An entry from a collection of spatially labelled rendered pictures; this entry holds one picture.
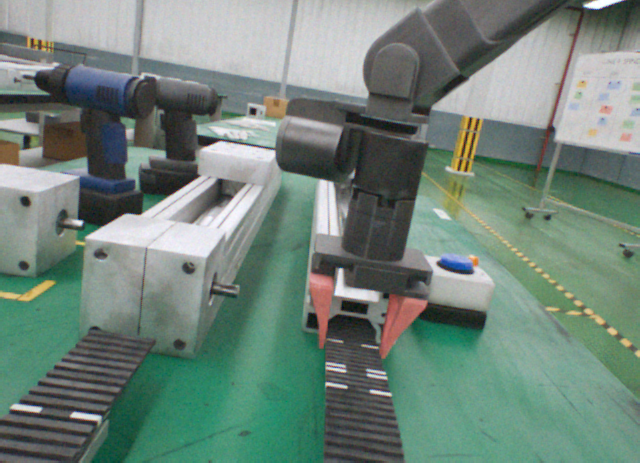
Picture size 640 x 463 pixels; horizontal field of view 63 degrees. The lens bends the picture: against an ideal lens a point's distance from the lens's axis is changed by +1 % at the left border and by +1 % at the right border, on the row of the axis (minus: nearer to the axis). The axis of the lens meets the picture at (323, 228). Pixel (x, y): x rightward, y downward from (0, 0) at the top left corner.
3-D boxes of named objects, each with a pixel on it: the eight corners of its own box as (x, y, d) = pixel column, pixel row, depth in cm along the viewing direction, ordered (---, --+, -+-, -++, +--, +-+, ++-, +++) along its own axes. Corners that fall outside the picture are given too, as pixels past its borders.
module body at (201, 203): (215, 317, 54) (225, 239, 52) (118, 302, 54) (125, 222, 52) (280, 186, 131) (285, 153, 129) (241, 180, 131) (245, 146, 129)
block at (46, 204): (59, 281, 56) (63, 195, 54) (-55, 265, 55) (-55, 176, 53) (96, 253, 66) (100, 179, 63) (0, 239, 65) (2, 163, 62)
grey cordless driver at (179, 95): (207, 199, 105) (220, 87, 99) (99, 189, 97) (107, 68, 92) (202, 190, 111) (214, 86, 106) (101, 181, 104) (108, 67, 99)
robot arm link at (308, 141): (421, 44, 38) (443, 60, 45) (280, 25, 42) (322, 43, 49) (387, 205, 41) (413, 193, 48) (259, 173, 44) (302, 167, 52)
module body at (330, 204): (395, 345, 55) (412, 270, 53) (301, 330, 54) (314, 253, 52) (354, 199, 132) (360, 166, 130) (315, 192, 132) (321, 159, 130)
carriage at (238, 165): (263, 203, 84) (269, 161, 82) (195, 191, 83) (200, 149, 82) (273, 186, 99) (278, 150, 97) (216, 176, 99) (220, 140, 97)
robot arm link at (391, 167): (424, 128, 40) (437, 129, 45) (342, 113, 43) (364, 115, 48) (405, 214, 42) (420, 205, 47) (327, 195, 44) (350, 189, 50)
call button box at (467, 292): (484, 330, 63) (497, 282, 61) (405, 317, 63) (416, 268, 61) (466, 304, 71) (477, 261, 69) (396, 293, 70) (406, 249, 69)
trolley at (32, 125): (40, 164, 466) (44, 45, 441) (-27, 154, 460) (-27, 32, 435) (84, 151, 565) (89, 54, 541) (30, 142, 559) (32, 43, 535)
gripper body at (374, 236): (313, 250, 50) (326, 175, 48) (416, 267, 50) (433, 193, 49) (311, 272, 44) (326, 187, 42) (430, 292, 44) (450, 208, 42)
